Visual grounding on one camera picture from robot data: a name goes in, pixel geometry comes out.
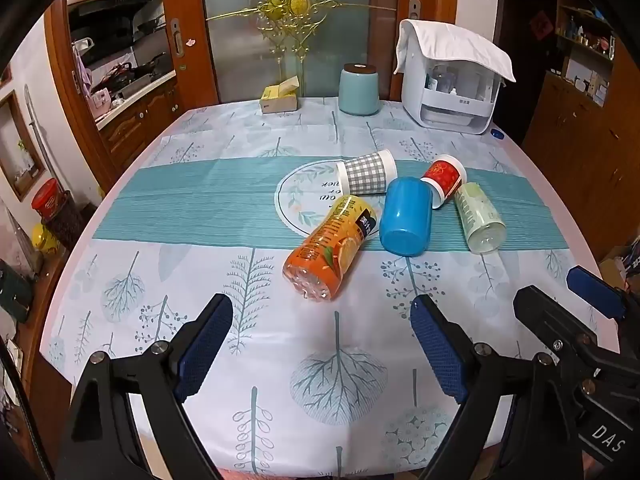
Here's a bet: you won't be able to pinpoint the blue plastic cup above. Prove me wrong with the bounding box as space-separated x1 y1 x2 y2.
378 176 435 257

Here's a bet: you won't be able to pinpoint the frosted glass door gold ornament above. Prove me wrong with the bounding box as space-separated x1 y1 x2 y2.
201 0 402 107

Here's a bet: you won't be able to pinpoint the wooden kitchen base cabinets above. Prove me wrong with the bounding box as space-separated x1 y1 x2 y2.
96 79 182 173

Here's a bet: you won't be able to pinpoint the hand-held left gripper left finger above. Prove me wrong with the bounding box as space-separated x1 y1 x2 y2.
54 292 234 480

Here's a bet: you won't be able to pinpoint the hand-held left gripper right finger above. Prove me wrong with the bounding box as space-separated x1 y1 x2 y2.
410 294 587 480

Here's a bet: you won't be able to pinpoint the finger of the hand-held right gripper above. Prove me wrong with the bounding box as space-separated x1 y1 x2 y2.
567 266 640 322
513 284 601 357

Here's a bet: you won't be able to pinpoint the black range hood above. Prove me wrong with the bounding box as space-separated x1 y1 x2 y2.
68 0 157 32

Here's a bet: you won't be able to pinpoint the cardboard box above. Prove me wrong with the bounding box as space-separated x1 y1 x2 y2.
597 244 640 292

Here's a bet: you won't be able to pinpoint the teal canister with wooden lid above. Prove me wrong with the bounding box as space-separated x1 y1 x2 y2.
338 63 380 117

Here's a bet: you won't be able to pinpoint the yellow tissue box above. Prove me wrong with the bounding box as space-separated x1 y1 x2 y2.
259 75 301 114

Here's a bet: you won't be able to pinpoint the orange juice bottle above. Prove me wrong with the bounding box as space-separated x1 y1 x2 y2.
282 195 379 305

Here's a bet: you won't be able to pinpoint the red tin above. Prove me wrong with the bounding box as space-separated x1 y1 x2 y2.
31 177 64 219

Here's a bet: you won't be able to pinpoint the wooden framed wall niche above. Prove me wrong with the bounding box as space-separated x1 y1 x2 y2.
0 89 47 202

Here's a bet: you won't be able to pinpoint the wooden sideboard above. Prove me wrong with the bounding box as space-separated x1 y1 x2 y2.
520 70 632 262

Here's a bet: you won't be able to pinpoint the white countertop appliance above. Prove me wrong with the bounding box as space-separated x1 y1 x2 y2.
402 52 503 135

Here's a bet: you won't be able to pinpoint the red paper cup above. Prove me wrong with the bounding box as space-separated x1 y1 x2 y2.
420 154 469 209

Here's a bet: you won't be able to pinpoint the pink hanging cloth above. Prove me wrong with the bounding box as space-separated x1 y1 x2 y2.
74 44 94 97

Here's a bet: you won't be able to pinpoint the dark woven basket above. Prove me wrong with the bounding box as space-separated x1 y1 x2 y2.
42 194 86 251

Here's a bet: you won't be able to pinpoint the tree print tablecloth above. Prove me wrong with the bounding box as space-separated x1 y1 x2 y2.
39 95 609 477

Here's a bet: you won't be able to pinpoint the pale green cup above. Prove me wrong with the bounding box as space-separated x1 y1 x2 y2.
453 182 506 254

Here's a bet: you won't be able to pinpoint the white cloth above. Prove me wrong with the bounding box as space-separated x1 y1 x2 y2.
393 18 517 84

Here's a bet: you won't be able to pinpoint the grey checked paper cup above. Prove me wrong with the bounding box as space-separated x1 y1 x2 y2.
336 149 399 196

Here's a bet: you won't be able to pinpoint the wooden shelf with small things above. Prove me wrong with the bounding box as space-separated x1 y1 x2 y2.
554 0 622 107

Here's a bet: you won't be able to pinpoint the yellow round object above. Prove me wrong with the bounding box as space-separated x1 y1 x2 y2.
31 223 61 254

